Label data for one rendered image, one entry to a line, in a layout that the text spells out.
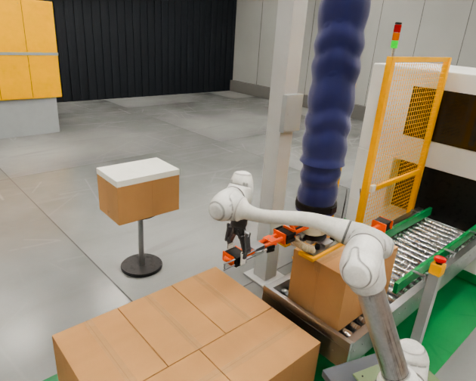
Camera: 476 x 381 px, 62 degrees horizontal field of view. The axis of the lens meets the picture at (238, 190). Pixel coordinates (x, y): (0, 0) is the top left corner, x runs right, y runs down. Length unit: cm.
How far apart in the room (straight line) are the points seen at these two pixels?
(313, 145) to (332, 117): 17
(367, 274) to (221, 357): 120
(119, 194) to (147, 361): 152
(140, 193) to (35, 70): 563
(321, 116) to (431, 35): 958
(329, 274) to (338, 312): 24
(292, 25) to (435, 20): 847
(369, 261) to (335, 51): 98
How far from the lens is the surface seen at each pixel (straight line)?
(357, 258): 141
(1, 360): 341
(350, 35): 196
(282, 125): 323
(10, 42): 863
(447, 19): 1138
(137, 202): 351
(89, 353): 246
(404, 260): 364
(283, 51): 323
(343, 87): 197
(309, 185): 211
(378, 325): 158
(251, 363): 236
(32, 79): 877
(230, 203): 153
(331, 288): 250
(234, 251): 187
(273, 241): 200
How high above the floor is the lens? 222
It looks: 22 degrees down
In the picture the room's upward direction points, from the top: 4 degrees clockwise
